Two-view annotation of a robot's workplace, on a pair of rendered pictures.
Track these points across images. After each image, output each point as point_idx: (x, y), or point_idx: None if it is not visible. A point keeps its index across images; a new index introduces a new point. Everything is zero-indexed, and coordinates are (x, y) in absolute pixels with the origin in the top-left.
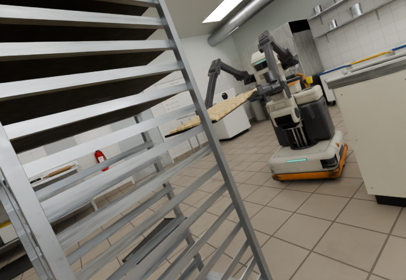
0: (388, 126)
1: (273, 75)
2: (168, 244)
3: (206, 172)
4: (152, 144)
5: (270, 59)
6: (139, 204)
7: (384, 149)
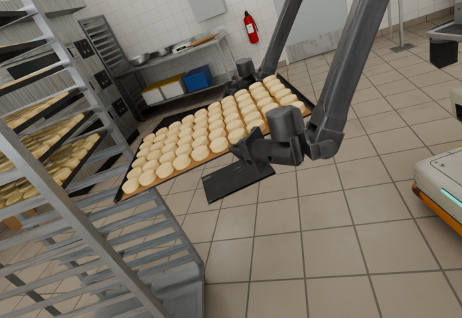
0: None
1: (284, 130)
2: (36, 308)
3: (86, 263)
4: (124, 148)
5: (343, 44)
6: (113, 205)
7: None
